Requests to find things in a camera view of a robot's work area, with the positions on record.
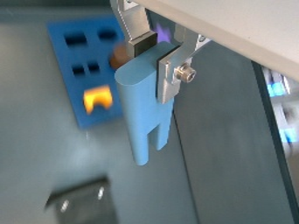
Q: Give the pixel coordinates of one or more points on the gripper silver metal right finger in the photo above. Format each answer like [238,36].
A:
[174,65]

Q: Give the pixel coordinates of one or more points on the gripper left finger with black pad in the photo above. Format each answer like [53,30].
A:
[131,16]

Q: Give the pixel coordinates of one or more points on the light blue square-circle object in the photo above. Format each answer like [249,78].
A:
[147,116]

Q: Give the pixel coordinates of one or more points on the black curved fixture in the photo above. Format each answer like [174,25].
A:
[85,204]

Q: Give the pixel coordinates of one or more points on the purple star block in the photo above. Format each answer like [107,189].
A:
[163,33]

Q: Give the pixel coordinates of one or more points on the brown cylinder block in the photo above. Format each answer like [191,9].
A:
[119,57]

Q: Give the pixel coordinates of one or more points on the blue shape-sorter base block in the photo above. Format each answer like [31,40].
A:
[83,44]

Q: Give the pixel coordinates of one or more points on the yellow arch block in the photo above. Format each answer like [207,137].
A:
[98,96]

